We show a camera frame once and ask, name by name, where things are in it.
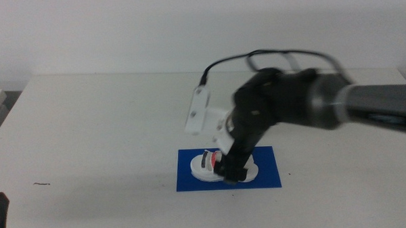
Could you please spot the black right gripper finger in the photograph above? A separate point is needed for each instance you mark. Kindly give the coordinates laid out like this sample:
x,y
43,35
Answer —
x,y
237,172
220,168

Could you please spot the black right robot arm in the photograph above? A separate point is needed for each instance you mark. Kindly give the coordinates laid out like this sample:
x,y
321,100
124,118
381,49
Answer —
x,y
324,101

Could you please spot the blue rectangular mat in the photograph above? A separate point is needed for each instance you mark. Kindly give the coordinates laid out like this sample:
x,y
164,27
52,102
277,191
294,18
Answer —
x,y
269,177

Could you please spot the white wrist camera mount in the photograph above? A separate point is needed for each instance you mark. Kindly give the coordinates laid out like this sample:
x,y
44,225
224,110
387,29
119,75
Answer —
x,y
199,110

